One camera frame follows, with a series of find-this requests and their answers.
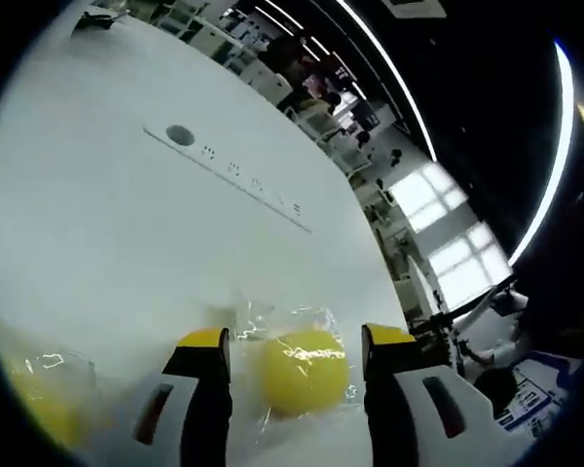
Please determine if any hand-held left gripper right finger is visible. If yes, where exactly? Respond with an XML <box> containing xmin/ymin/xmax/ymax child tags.
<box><xmin>360</xmin><ymin>322</ymin><xmax>513</xmax><ymax>467</ymax></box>

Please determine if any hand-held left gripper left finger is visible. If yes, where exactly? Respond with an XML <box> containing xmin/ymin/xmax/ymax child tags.
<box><xmin>91</xmin><ymin>327</ymin><xmax>234</xmax><ymax>467</ymax></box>

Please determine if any square yellow silicone block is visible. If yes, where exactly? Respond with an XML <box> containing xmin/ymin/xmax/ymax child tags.
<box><xmin>0</xmin><ymin>333</ymin><xmax>116</xmax><ymax>451</ymax></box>

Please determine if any round yellow silicone block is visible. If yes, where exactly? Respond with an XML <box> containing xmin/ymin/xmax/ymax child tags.
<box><xmin>233</xmin><ymin>301</ymin><xmax>359</xmax><ymax>439</ymax></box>

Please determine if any bright window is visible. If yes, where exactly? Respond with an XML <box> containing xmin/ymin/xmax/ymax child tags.
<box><xmin>387</xmin><ymin>162</ymin><xmax>469</xmax><ymax>231</ymax></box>
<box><xmin>426</xmin><ymin>222</ymin><xmax>513</xmax><ymax>299</ymax></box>

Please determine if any white table socket panel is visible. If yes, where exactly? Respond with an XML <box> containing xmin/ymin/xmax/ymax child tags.
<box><xmin>142</xmin><ymin>123</ymin><xmax>314</xmax><ymax>235</ymax></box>

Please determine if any long ceiling light strip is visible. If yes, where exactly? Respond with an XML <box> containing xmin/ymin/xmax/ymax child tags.
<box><xmin>507</xmin><ymin>40</ymin><xmax>578</xmax><ymax>267</ymax></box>
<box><xmin>334</xmin><ymin>0</ymin><xmax>439</xmax><ymax>162</ymax></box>

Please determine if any small black object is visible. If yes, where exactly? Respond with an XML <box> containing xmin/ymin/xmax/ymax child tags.
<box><xmin>71</xmin><ymin>10</ymin><xmax>128</xmax><ymax>32</ymax></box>

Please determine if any blue white wall poster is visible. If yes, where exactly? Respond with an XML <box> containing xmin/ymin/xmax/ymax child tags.
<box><xmin>494</xmin><ymin>358</ymin><xmax>566</xmax><ymax>435</ymax></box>

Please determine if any grey round cable grommet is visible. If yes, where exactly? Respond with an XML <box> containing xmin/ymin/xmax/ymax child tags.
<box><xmin>165</xmin><ymin>124</ymin><xmax>197</xmax><ymax>148</ymax></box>

